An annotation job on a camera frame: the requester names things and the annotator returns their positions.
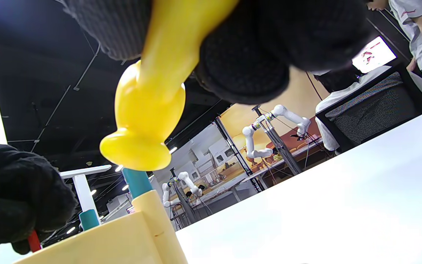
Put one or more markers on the person's right hand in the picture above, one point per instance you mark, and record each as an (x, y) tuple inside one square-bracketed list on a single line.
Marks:
[(269, 36)]

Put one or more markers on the person's left hand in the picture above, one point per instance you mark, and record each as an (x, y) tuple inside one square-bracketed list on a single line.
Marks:
[(13, 194)]

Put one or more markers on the red toy nail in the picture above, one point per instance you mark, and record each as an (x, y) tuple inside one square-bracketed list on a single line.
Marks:
[(34, 240)]

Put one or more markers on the yellow round tap bench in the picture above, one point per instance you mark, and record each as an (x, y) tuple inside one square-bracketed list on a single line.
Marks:
[(123, 242)]

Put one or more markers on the yellow toy hammer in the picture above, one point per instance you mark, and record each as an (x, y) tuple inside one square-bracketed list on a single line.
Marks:
[(148, 110)]

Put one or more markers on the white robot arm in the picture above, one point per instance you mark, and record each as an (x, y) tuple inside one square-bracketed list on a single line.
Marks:
[(165, 194), (291, 115), (249, 143), (191, 183)]

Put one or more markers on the orange room scene backdrop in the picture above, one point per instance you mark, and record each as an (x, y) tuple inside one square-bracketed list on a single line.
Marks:
[(240, 121)]

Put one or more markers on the computer monitor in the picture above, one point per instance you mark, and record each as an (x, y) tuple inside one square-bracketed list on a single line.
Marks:
[(374, 55)]

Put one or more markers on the black robot stand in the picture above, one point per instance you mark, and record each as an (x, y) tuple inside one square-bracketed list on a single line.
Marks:
[(183, 205), (280, 146)]

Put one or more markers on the black backdrop stand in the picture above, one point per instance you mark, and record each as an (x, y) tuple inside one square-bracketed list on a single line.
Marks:
[(233, 146)]

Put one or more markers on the black office chair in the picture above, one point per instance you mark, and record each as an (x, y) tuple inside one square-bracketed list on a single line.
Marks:
[(372, 110)]

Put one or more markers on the grey workbench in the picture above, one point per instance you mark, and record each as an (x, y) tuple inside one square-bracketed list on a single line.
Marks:
[(269, 163), (218, 189)]

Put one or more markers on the kitchen scene backdrop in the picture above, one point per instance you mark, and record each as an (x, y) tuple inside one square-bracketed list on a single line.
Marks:
[(211, 154)]

